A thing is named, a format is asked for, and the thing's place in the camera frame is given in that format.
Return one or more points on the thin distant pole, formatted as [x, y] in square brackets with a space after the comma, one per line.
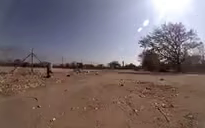
[62, 60]

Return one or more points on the short dark stump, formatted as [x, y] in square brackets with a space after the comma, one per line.
[49, 70]

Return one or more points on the large bare tree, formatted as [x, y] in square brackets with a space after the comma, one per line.
[175, 45]

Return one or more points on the braced metal post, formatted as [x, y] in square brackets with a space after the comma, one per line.
[32, 60]

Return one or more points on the row of distant trees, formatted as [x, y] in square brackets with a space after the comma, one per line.
[100, 65]

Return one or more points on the strip of pale stone rubble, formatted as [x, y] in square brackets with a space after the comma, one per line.
[13, 81]

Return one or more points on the brown dirt ground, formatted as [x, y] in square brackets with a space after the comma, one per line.
[96, 103]

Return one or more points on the dark bushy tree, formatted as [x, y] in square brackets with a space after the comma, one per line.
[151, 61]

